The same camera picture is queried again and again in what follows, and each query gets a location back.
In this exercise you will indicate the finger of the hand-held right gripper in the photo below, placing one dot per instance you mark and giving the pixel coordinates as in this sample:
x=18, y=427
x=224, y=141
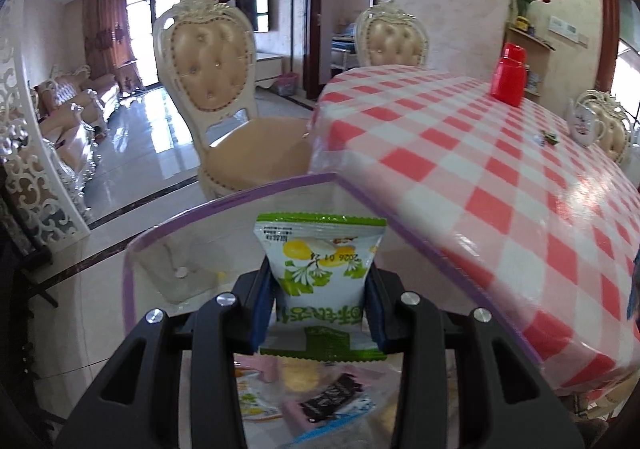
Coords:
x=635, y=284

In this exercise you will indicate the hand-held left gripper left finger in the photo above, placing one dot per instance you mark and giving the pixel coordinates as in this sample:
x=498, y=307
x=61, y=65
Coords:
x=260, y=314

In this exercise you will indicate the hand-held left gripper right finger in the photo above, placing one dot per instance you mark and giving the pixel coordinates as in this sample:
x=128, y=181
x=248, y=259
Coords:
x=377, y=314

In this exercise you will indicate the green white nut packet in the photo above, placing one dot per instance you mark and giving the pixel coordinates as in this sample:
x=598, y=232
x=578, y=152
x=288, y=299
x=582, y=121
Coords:
x=252, y=404
x=320, y=269

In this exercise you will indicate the clear bin purple rim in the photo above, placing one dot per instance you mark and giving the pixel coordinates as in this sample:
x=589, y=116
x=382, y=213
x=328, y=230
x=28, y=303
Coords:
x=200, y=239

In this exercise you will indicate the plain pink snack packet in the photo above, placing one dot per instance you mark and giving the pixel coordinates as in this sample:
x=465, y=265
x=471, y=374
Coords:
x=265, y=369

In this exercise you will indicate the orange bread clear packet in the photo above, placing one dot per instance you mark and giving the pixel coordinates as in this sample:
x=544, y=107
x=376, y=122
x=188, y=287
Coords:
x=305, y=376

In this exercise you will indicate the pink packet dark label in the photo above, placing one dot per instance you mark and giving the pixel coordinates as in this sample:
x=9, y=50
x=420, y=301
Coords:
x=325, y=401

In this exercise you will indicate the blue white snack packet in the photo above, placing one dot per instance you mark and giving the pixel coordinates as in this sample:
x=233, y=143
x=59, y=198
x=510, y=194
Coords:
x=345, y=429

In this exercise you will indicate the cream tufted dining chair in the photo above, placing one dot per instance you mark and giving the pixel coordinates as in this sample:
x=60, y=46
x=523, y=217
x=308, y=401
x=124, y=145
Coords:
x=392, y=44
x=612, y=124
x=210, y=59

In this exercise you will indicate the small green white packet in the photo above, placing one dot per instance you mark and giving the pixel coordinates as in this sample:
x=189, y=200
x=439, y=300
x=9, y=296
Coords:
x=549, y=138

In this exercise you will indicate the white floral teapot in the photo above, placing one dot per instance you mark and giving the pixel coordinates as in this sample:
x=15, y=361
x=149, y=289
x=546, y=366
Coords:
x=585, y=121

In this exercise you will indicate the red white checked tablecloth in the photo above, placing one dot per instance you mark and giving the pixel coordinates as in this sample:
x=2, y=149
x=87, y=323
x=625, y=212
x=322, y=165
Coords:
x=475, y=169

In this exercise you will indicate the glass panel door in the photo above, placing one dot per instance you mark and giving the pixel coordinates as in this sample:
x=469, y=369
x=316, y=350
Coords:
x=625, y=54

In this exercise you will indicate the pink basket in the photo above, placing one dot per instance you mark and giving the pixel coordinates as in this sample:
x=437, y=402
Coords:
x=286, y=85

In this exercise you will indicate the red thermos jug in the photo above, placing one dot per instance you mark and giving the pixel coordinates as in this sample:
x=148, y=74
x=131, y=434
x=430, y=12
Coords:
x=507, y=79

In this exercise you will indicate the white television cabinet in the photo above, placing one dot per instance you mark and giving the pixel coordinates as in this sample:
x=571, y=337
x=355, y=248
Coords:
x=267, y=69

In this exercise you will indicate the wooden corner shelf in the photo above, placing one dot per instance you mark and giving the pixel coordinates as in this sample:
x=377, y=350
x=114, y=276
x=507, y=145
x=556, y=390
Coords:
x=537, y=59

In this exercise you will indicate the white lattice screen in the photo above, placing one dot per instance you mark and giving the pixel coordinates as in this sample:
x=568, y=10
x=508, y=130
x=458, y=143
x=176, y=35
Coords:
x=35, y=169

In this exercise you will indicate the beige leather sofa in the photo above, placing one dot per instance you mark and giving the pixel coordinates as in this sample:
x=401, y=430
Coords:
x=70, y=119

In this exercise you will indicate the yellow lidded jar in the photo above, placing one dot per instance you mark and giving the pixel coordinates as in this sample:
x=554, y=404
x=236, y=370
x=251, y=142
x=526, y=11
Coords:
x=522, y=23

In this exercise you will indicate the brown curtain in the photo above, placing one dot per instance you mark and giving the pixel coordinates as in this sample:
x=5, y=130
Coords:
x=105, y=29

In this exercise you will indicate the wall switch panel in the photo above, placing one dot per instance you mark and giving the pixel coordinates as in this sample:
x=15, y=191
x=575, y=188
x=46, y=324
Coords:
x=567, y=29

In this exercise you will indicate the wall television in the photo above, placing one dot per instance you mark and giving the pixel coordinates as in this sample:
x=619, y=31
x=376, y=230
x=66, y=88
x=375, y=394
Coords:
x=252, y=9

